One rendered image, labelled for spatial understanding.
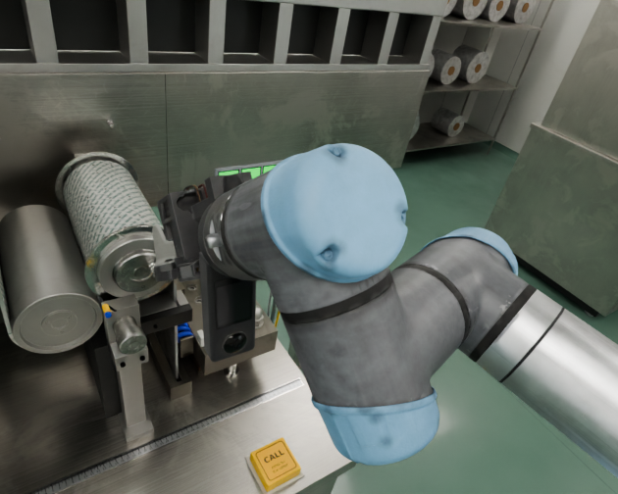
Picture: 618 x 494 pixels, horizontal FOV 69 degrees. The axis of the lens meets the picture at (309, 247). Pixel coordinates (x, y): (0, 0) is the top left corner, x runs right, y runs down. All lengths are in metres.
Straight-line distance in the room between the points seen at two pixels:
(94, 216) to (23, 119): 0.26
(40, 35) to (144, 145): 0.26
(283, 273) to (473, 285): 0.16
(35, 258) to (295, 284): 0.61
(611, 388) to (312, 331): 0.20
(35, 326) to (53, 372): 0.31
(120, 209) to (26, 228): 0.18
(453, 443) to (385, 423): 1.95
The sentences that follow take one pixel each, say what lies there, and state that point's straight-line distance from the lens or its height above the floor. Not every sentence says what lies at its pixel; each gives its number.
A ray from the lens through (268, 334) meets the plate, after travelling 0.94.
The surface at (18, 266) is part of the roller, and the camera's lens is 0.82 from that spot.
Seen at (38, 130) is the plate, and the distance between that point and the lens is 0.97.
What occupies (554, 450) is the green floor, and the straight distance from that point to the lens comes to 2.47.
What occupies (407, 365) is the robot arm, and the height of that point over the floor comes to 1.52.
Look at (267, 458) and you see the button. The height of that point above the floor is 0.92.
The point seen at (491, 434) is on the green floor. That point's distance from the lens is 2.34.
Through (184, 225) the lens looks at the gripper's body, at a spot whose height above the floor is 1.48.
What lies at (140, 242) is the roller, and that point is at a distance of 0.71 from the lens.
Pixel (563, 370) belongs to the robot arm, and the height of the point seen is 1.51.
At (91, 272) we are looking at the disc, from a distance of 0.73.
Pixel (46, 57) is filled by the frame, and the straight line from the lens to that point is 0.93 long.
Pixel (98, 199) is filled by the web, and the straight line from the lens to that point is 0.80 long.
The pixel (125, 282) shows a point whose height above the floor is 1.24.
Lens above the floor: 1.72
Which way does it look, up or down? 36 degrees down
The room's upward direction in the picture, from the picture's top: 11 degrees clockwise
